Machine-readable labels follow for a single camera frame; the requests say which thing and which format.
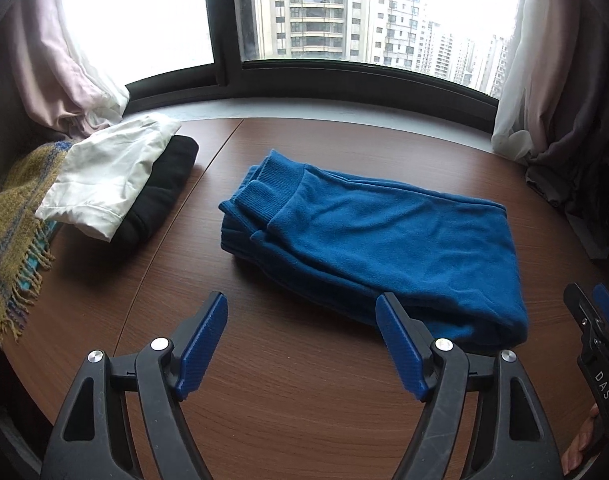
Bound pink left curtain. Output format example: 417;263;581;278
3;0;130;139

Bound black window frame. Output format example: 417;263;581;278
126;0;498;133

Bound blue sweatpants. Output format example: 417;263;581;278
220;152;529;351

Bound mustard plaid fringed scarf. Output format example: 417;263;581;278
0;141;71;342

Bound person's right hand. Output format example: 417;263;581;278
561;403;599;474

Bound teal cloth under scarf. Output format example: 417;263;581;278
19;221;60;292

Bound white folded garment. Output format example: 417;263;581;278
35;113;181;242

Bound dark grey curtain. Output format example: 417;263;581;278
523;0;609;260

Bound black folded garment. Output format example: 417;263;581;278
111;136;199;252

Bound white sheer curtain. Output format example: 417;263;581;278
491;0;551;162

